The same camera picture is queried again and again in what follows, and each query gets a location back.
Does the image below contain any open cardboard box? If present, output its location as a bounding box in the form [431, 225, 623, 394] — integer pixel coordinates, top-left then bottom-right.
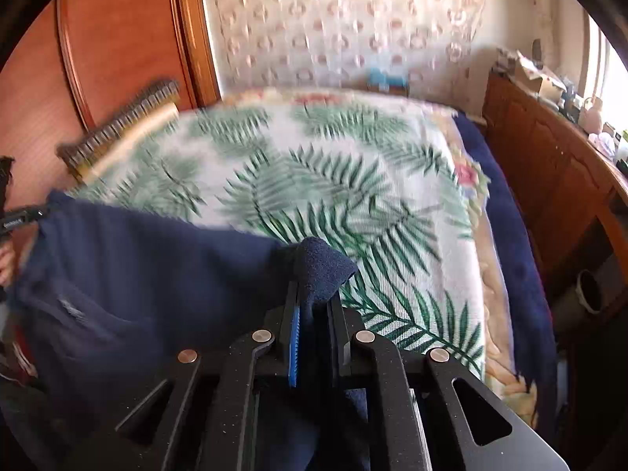
[513, 54, 565, 104]

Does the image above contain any red striped garment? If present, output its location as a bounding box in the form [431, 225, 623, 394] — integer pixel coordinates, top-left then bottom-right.
[0, 324, 40, 388]

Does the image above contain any window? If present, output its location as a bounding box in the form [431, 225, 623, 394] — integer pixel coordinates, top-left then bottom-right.
[579, 10, 628, 138]

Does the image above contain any navy blue blanket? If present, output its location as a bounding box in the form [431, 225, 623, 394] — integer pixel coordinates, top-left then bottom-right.
[454, 115, 557, 433]

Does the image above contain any tied patterned window curtain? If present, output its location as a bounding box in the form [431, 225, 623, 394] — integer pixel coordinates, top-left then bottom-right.
[525, 0, 570, 74]

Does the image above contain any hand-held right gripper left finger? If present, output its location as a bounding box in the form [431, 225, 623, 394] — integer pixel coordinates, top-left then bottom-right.
[69, 282, 302, 471]

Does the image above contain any lilac plastic bag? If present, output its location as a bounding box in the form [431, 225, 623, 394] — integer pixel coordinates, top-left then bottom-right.
[589, 130, 616, 153]

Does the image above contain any palm leaf blanket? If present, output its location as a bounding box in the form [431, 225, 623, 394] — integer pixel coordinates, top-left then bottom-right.
[73, 100, 491, 383]

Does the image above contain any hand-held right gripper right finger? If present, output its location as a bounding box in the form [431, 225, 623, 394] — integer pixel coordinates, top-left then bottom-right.
[326, 297, 570, 471]

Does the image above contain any person's left hand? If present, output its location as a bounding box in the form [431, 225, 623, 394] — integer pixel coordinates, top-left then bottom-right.
[0, 245, 16, 288]

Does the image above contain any wooden sideboard cabinet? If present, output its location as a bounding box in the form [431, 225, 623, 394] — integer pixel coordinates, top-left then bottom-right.
[481, 69, 628, 334]

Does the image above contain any dark ring-patterned pillow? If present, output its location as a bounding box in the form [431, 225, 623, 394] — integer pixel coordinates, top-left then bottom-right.
[56, 78, 181, 177]

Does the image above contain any cardboard box with blue contents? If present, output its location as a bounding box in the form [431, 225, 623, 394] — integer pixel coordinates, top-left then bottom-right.
[365, 69, 410, 98]

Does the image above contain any navy printed t-shirt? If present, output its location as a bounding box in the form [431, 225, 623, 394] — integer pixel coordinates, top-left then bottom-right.
[10, 190, 369, 471]

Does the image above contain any wooden slatted wardrobe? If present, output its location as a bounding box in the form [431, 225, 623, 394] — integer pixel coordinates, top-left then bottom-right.
[0, 0, 221, 197]

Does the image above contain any circle-patterned sheer curtain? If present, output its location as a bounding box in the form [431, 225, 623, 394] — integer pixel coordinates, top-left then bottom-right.
[199, 0, 491, 113]

